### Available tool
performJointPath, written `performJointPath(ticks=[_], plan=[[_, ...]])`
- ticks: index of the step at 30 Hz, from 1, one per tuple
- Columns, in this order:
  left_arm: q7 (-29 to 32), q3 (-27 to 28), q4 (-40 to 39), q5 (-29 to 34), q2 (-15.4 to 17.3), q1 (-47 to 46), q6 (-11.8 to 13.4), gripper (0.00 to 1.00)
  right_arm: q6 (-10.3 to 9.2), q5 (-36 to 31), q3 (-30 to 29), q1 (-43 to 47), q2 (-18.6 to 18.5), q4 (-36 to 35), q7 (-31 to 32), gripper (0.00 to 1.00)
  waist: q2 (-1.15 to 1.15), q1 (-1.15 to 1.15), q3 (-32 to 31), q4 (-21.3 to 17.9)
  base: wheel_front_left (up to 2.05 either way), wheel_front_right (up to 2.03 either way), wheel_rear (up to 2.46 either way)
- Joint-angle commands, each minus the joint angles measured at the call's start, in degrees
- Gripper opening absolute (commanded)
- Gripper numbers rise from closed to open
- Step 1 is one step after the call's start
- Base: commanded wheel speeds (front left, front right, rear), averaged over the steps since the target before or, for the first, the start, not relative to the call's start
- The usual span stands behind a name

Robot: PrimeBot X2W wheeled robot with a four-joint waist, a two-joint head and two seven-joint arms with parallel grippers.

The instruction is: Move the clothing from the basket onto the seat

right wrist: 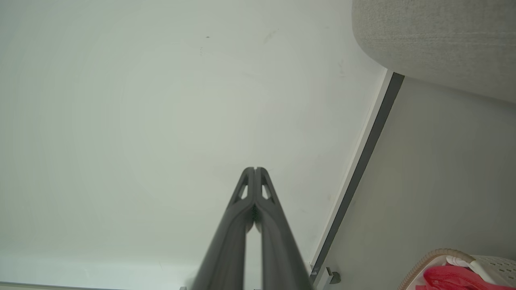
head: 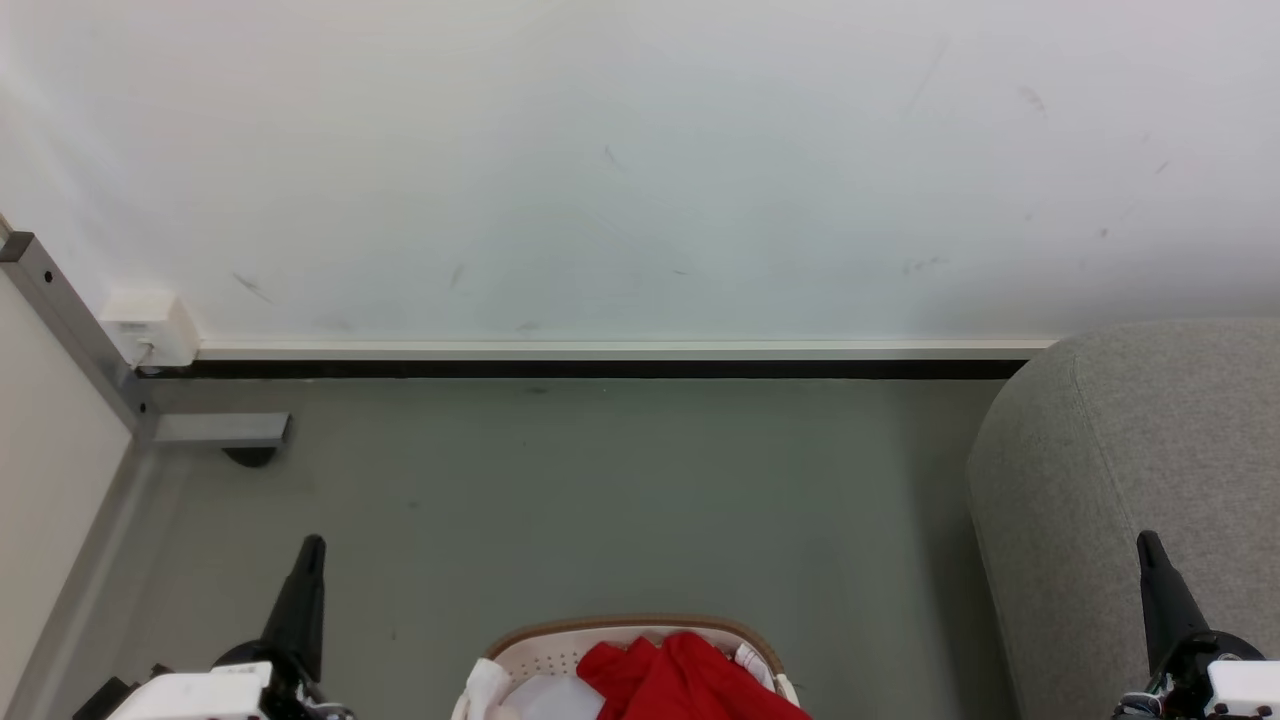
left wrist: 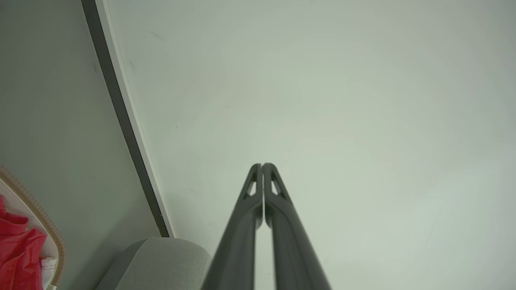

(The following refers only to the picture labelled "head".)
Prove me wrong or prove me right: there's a red and white garment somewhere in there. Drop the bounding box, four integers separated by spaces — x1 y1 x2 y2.
462 631 813 720

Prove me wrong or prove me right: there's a pale blue cloth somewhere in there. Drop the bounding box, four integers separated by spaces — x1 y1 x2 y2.
498 674 607 720

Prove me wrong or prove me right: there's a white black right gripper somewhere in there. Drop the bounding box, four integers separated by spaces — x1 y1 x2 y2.
1115 531 1280 720

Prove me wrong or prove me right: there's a white laundry basket brown rim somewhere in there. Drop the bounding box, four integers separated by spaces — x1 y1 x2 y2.
450 614 803 720

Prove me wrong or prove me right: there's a grey fabric sofa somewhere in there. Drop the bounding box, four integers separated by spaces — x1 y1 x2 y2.
965 318 1280 720

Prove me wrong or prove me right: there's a white and black baseboard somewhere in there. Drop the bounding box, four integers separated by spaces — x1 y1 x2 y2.
138 339 1059 381

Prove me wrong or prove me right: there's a grey metal foot bar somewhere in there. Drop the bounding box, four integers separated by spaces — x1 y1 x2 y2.
150 412 292 448

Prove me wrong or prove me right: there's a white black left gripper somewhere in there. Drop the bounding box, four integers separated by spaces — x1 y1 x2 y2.
108 534 351 720

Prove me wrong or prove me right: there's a white wall socket box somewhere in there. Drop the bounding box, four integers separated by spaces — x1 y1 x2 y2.
99 289 200 369

